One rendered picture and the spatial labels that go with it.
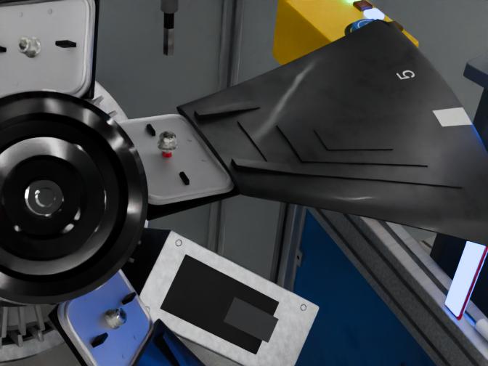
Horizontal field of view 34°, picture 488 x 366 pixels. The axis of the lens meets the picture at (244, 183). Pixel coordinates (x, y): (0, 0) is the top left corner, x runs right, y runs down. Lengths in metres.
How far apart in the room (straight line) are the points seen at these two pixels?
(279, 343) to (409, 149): 0.20
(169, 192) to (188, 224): 1.17
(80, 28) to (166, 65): 0.90
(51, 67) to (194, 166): 0.11
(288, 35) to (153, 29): 0.41
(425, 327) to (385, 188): 0.41
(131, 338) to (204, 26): 0.92
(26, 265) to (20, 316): 0.16
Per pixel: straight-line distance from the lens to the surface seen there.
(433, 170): 0.60
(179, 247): 0.63
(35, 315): 0.62
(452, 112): 0.66
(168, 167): 0.52
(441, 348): 0.95
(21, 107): 0.45
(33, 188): 0.45
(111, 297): 0.54
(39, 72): 0.51
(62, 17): 0.51
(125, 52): 1.35
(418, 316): 0.96
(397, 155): 0.59
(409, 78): 0.66
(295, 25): 0.97
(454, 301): 0.90
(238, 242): 1.78
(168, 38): 0.48
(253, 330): 0.66
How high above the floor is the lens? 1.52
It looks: 40 degrees down
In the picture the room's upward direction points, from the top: 6 degrees clockwise
